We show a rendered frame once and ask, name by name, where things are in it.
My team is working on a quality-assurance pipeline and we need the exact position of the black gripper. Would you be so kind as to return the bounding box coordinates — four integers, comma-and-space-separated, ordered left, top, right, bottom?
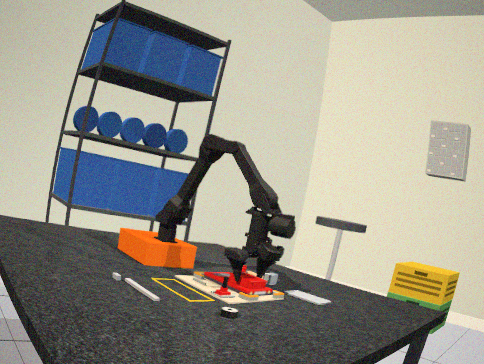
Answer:
224, 230, 277, 282

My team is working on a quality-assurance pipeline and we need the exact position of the small black toy tyre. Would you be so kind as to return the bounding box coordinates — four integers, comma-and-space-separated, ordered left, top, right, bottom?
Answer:
220, 307, 238, 319

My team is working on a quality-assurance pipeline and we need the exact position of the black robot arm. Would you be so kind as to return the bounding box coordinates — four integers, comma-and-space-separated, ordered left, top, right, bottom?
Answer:
154, 134, 296, 262

